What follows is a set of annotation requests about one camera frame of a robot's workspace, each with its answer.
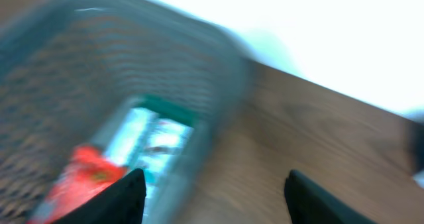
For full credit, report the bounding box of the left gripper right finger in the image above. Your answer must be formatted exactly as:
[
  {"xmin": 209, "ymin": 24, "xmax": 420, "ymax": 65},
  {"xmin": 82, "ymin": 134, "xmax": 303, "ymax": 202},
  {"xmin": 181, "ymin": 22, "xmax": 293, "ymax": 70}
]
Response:
[{"xmin": 284, "ymin": 170, "xmax": 375, "ymax": 224}]

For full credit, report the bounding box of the green white wipes pack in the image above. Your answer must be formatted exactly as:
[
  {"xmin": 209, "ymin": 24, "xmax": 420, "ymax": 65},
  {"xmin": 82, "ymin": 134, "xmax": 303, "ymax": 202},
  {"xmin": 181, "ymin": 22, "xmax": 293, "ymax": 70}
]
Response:
[{"xmin": 103, "ymin": 96, "xmax": 197, "ymax": 199}]

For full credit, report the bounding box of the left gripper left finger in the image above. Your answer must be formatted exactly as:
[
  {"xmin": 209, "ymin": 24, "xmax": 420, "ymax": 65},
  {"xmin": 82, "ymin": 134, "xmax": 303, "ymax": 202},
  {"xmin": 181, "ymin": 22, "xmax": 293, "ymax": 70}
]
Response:
[{"xmin": 54, "ymin": 168, "xmax": 146, "ymax": 224}]

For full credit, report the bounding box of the red snack bag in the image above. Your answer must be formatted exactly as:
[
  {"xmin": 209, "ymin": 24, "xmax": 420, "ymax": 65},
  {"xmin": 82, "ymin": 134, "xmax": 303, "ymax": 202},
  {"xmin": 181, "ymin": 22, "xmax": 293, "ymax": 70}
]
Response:
[{"xmin": 28, "ymin": 144, "xmax": 127, "ymax": 224}]

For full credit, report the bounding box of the grey plastic shopping basket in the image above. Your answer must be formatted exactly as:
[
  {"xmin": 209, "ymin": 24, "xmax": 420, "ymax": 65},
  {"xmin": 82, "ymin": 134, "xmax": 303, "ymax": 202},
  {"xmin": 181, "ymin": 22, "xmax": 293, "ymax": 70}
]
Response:
[{"xmin": 1, "ymin": 0, "xmax": 254, "ymax": 223}]

